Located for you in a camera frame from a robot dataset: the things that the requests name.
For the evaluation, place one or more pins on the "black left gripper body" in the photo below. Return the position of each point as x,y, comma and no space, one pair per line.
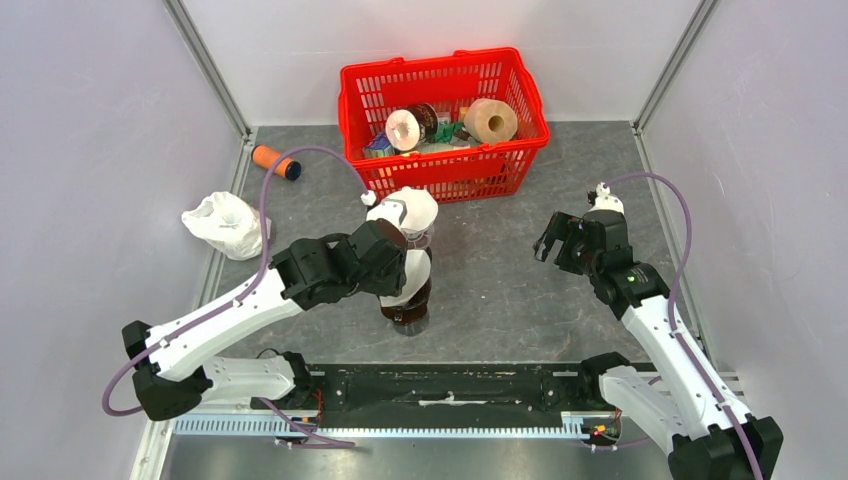
389,281

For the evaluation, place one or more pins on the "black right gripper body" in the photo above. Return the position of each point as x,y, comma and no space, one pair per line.
582,260

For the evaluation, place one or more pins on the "white paper coffee filter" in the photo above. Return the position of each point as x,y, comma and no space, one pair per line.
421,209
417,272

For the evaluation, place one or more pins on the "clear glass coffee dripper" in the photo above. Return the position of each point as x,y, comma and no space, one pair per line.
419,239

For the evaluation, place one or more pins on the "brown plastic coffee dripper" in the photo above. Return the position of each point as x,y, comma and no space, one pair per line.
411,311

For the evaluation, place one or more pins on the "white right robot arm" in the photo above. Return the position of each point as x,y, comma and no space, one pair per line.
703,428

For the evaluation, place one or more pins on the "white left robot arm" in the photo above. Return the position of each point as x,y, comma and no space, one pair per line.
177,366

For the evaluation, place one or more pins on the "small glass measuring beaker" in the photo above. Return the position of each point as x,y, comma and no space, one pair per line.
413,328

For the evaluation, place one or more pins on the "blue small box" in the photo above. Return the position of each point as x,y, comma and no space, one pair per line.
379,147

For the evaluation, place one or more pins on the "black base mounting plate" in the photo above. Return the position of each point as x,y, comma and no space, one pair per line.
448,395

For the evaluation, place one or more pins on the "beige tape roll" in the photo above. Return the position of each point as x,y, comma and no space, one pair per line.
491,121

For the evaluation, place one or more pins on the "red plastic shopping basket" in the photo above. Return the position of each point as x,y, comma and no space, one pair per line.
369,92

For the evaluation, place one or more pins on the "green packet in basket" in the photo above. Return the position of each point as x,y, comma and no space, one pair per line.
451,133

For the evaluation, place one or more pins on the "white crumpled plastic bag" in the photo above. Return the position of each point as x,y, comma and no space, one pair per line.
229,225

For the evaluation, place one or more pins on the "orange cylindrical bottle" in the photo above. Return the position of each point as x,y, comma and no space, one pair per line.
267,157

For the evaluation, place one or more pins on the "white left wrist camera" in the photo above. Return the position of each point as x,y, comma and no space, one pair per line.
396,208

